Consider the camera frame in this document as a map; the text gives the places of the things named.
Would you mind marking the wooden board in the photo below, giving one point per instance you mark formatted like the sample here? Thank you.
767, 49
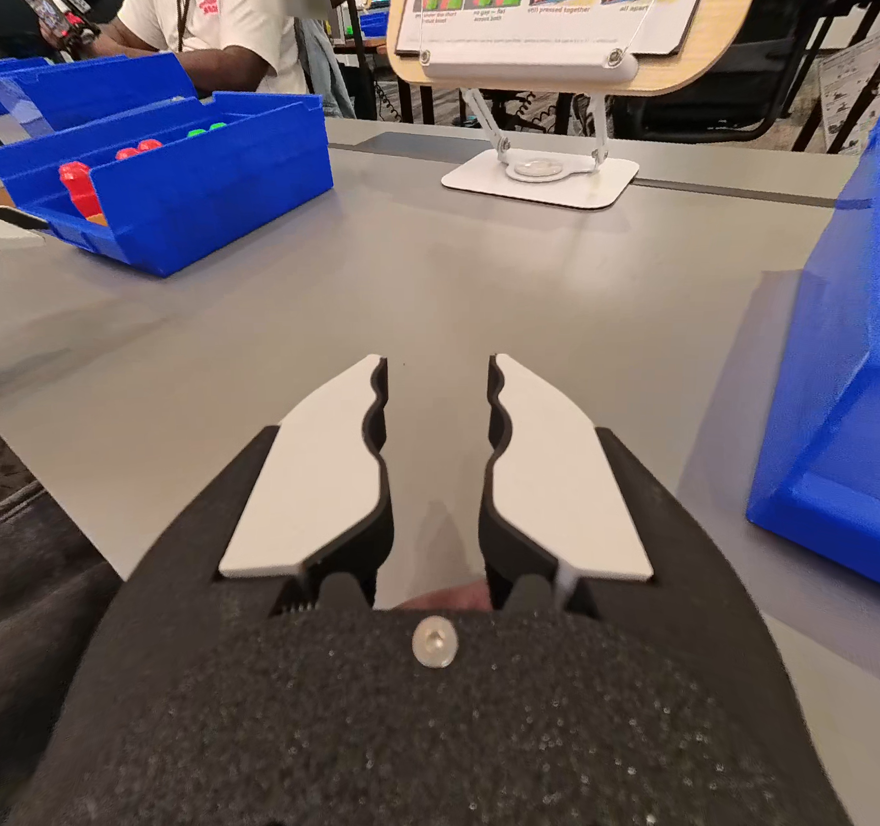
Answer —
715, 15

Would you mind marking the blue plastic bin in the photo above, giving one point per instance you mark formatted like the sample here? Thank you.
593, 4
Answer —
825, 393
103, 91
240, 187
378, 25

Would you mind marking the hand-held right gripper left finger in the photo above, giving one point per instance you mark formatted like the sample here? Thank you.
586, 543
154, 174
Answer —
309, 482

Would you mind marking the pile of toy blocks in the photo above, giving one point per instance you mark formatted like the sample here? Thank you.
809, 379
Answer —
79, 183

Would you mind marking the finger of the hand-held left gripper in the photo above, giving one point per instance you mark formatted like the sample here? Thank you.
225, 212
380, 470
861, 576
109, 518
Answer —
17, 228

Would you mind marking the printed floor sign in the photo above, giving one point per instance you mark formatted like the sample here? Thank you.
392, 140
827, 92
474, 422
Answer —
852, 97

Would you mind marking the printed instruction sheet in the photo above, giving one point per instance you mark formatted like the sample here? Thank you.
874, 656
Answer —
522, 32

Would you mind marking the grey desk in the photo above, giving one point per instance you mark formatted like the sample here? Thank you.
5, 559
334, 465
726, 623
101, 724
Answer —
412, 276

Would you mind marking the blue denim jacket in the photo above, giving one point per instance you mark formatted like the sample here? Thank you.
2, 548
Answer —
323, 70

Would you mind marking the black office chair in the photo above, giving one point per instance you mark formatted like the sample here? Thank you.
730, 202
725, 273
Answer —
742, 84

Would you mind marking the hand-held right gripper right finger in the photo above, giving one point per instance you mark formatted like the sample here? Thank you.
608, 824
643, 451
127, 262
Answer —
567, 482

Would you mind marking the person's dark clothing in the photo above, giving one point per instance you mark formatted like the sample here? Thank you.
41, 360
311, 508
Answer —
41, 599

